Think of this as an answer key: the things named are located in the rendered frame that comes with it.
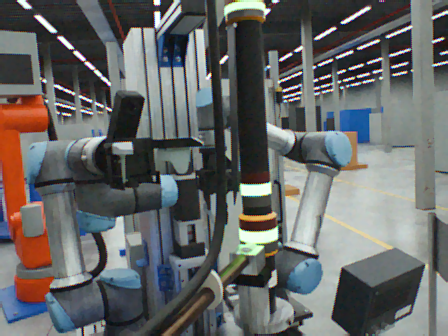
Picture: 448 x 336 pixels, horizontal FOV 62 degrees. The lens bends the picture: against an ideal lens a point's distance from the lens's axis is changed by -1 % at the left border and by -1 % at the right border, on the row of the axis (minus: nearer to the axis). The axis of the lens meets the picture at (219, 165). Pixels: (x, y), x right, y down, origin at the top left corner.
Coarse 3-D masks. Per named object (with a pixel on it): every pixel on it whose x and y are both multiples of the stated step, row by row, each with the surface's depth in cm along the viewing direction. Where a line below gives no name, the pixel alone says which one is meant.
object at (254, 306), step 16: (256, 256) 38; (256, 272) 38; (240, 288) 41; (256, 288) 40; (240, 304) 41; (256, 304) 40; (288, 304) 45; (240, 320) 41; (256, 320) 40; (272, 320) 41; (288, 320) 42
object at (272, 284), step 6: (270, 258) 42; (276, 276) 43; (270, 282) 42; (276, 282) 43; (270, 288) 42; (276, 288) 43; (270, 294) 42; (270, 300) 42; (270, 306) 43; (276, 306) 43; (270, 312) 43
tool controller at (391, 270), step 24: (360, 264) 110; (384, 264) 111; (408, 264) 112; (360, 288) 103; (384, 288) 103; (408, 288) 111; (336, 312) 112; (360, 312) 104; (384, 312) 107; (408, 312) 116
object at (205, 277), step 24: (216, 24) 33; (216, 48) 33; (216, 72) 33; (216, 96) 33; (216, 120) 33; (216, 144) 33; (216, 168) 34; (216, 192) 34; (216, 216) 33; (216, 240) 32; (192, 288) 28; (216, 288) 30; (168, 312) 25
